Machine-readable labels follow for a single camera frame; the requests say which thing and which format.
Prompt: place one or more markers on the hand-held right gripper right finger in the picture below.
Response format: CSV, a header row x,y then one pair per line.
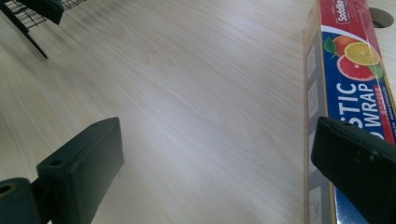
x,y
358,161

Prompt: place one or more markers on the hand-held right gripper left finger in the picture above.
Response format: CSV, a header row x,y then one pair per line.
x,y
84,168

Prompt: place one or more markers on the blue red plastic wrap box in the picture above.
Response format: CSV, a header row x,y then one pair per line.
x,y
348,81

